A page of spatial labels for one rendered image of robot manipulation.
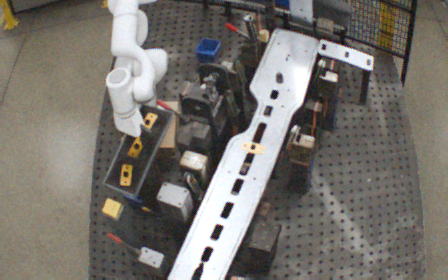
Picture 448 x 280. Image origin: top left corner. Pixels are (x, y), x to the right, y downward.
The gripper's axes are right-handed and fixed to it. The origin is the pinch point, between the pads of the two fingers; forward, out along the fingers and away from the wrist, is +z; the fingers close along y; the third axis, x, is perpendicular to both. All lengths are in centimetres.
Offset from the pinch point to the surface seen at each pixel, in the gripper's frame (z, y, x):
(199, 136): 14.9, 14.9, 17.7
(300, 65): 23, 35, 71
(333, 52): 23, 47, 87
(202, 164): 14.6, 21.1, 7.5
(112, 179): 6.6, -2.5, -15.9
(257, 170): 22.6, 37.2, 16.9
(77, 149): 123, -101, 41
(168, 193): 11.6, 16.7, -9.3
